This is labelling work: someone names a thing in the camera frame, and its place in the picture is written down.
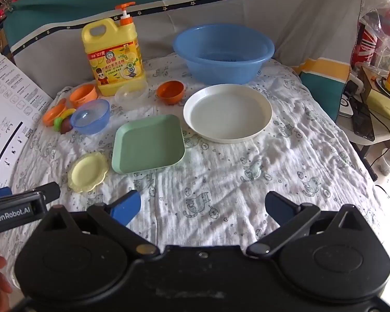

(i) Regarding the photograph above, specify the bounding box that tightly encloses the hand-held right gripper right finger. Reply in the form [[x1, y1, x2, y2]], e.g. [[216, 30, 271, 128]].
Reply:
[[246, 191, 373, 259]]

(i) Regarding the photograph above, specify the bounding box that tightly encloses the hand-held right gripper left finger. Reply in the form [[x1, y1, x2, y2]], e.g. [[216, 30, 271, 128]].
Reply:
[[39, 189, 160, 258]]

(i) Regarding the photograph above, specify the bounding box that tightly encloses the small yellow scalloped plate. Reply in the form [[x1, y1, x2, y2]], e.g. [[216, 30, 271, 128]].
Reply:
[[67, 152, 109, 193]]

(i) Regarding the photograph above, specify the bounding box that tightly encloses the green square plate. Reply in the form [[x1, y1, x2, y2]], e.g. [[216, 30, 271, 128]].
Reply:
[[111, 114, 185, 175]]

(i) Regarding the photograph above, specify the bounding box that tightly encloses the small blue translucent bowl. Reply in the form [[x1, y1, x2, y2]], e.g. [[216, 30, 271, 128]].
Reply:
[[70, 99, 111, 135]]

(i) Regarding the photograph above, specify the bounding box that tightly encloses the white round plate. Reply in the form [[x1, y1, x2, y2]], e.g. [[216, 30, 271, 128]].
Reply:
[[183, 84, 273, 144]]

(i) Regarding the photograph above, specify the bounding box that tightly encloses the person's left hand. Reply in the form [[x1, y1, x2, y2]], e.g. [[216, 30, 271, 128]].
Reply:
[[0, 254, 13, 296]]

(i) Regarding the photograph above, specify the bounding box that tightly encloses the white printed blanket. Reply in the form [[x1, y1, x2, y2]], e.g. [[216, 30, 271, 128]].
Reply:
[[0, 52, 390, 300]]

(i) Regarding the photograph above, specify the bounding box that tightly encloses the small orange plate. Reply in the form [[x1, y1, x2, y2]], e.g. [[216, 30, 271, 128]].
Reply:
[[42, 99, 69, 127]]

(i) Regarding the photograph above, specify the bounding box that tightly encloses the yellow toy banana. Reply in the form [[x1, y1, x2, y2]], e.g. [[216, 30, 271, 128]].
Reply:
[[56, 108, 76, 121]]

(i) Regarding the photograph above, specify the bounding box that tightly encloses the printed instruction sheet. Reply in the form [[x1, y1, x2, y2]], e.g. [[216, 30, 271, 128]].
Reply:
[[0, 46, 54, 192]]

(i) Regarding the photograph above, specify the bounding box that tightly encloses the light orange bowl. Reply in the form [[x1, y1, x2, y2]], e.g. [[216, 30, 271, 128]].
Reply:
[[69, 84, 98, 106]]

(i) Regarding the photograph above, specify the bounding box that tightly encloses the clear plastic bowl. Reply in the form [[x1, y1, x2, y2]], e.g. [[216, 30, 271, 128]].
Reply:
[[114, 83, 149, 104]]

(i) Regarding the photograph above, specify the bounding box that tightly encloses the clear plastic cup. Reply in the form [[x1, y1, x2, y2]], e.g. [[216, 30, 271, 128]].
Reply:
[[375, 149, 390, 177]]

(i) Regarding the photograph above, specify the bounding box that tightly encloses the black phone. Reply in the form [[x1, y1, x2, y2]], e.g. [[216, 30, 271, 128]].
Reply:
[[349, 98, 376, 142]]

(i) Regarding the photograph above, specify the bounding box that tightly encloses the white round device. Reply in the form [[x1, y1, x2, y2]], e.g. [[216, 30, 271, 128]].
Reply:
[[339, 93, 357, 119]]

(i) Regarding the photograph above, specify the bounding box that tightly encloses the dark orange round bowl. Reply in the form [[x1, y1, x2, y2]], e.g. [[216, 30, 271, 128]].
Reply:
[[156, 81, 185, 105]]

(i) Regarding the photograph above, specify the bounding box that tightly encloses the white side table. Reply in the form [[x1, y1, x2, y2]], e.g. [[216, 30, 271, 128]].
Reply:
[[336, 102, 390, 183]]

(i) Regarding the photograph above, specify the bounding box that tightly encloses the yellow detergent pump bottle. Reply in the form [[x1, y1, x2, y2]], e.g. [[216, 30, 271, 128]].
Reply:
[[81, 2, 147, 97]]

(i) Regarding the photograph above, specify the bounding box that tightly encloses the pale yellow box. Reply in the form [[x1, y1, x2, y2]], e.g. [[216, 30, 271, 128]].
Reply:
[[360, 67, 390, 128]]

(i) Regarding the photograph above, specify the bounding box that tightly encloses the blue plastic basin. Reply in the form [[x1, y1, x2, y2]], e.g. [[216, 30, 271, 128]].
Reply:
[[172, 24, 275, 85]]

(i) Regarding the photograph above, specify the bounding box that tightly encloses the red flag-print can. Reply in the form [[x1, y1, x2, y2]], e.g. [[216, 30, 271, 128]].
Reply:
[[352, 16, 379, 69]]

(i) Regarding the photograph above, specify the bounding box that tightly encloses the teal and grey sheet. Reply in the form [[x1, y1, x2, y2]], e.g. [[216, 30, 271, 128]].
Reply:
[[3, 0, 365, 121]]

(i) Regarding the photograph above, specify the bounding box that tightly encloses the black cable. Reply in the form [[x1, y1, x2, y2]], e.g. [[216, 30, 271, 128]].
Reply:
[[0, 122, 23, 186]]

